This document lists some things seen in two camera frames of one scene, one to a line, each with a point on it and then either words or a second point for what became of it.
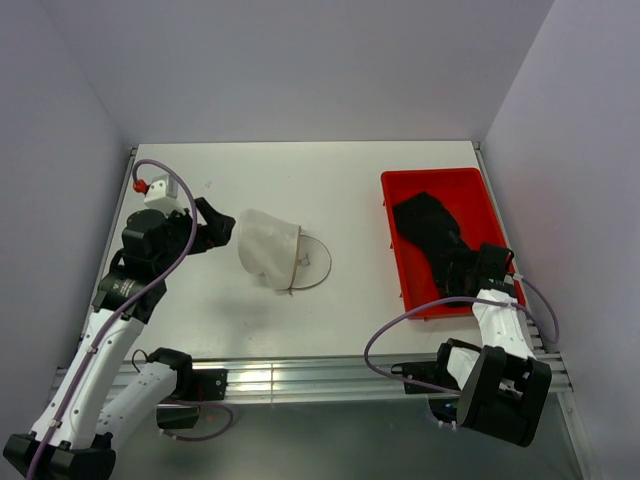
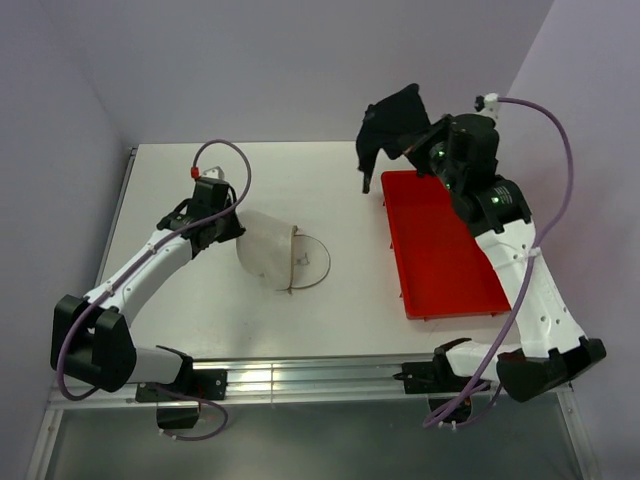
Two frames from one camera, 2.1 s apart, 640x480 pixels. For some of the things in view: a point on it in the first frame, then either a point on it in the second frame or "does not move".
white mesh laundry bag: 276,251 does not move
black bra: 429,228 to 391,123
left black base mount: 181,407 does not move
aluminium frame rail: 330,380 does not move
